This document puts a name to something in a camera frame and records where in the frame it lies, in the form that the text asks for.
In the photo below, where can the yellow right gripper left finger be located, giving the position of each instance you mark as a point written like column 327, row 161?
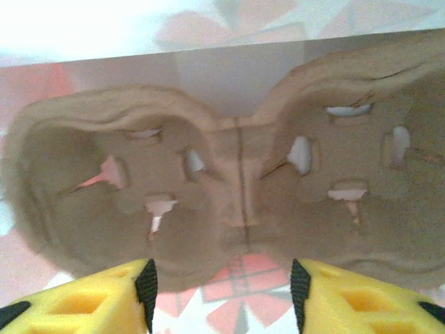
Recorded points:
column 76, row 306

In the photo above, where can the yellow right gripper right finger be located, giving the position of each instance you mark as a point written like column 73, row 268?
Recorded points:
column 365, row 302

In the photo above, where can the brown pulp cup carrier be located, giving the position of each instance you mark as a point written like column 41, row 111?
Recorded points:
column 215, row 195

